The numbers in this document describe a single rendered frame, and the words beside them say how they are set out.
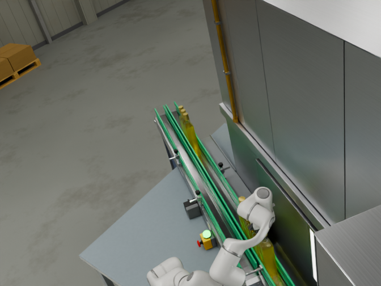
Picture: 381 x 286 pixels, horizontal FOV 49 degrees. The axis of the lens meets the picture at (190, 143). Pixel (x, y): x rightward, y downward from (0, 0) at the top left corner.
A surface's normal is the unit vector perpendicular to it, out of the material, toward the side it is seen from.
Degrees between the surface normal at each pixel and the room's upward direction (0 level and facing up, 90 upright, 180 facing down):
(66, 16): 90
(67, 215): 0
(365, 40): 0
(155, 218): 0
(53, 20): 90
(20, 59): 90
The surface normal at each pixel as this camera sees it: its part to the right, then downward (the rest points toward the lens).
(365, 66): -0.93, 0.34
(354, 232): -0.22, -0.80
